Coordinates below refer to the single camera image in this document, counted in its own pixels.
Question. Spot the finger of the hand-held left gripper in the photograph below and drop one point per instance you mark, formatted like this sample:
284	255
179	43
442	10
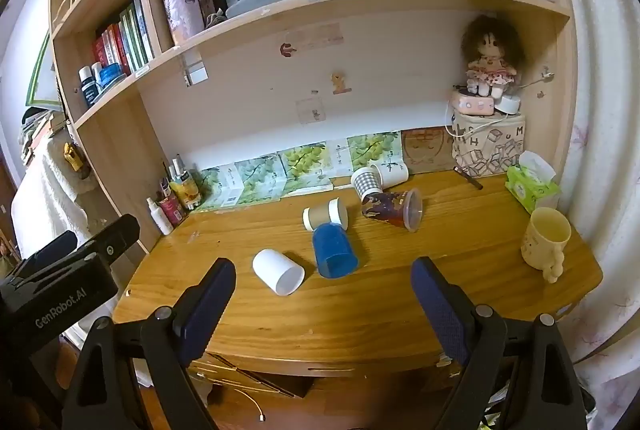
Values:
50	251
115	235

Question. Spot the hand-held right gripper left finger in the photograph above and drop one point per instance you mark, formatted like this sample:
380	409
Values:
202	310

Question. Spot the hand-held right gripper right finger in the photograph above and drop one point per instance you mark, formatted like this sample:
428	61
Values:
442	310

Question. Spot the plain white cup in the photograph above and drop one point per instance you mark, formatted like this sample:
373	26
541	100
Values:
277	272

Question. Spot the patterned clear plastic cup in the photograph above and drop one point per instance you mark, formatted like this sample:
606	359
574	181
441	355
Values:
392	209

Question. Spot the blue plastic cup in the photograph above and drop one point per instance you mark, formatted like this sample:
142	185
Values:
334	250

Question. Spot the white cup with small print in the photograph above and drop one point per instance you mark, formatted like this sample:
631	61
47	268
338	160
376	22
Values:
392	172

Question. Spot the checkered paper cup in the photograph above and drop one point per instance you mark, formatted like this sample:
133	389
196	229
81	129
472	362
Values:
366	184

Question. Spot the brown paper cup white lid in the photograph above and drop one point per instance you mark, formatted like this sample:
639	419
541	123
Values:
325	215

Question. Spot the white plastic bottle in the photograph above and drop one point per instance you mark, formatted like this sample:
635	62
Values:
161	219

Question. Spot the white towel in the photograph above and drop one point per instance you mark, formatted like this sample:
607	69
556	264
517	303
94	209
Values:
50	200

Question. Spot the pink red bottle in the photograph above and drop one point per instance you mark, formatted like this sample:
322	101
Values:
172	210

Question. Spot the yellow label bottle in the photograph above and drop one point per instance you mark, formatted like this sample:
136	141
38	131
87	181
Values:
186	191

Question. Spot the yellow small toy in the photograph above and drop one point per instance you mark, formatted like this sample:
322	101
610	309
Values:
73	155

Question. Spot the small spray bottle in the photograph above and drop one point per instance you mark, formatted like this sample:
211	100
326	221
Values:
179	169

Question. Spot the grape print box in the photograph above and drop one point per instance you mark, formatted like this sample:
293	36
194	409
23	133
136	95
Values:
375	149
220	187
260	177
305	167

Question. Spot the pale yellow mug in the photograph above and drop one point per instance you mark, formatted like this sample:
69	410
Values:
542	242

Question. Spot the pile of papers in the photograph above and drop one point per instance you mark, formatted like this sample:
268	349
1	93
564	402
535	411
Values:
40	129

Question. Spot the dark pen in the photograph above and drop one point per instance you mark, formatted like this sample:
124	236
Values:
469	178

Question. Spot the dark blue bottle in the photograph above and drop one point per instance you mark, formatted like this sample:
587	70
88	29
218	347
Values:
90	85

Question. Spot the green tissue pack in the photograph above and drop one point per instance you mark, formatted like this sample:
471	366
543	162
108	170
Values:
532	187

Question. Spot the brown cardboard with face drawing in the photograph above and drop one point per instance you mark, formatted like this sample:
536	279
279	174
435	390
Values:
427	149

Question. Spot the blue jar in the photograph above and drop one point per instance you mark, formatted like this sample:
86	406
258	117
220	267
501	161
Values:
111	73

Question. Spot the printed cube pattern box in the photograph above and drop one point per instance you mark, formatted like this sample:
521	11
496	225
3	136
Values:
490	144

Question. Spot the green framed picture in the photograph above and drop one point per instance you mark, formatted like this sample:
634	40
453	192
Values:
37	69

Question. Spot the row of red green books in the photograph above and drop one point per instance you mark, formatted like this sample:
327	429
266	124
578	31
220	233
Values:
125	42

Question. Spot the pink small box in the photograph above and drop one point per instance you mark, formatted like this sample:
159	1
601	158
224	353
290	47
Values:
472	103

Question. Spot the white round charger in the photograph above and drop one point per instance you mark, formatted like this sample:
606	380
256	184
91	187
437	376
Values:
509	105

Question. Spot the white floral curtain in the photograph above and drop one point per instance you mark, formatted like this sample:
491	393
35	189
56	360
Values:
600	134

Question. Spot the lilac floral thermos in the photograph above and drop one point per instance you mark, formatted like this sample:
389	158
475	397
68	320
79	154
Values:
180	4

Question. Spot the bear sticker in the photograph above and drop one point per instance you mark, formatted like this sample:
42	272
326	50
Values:
340	82

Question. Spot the curly haired rag doll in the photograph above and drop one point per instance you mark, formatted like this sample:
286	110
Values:
490	54

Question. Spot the wooden bookshelf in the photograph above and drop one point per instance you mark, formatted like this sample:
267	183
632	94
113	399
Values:
390	4

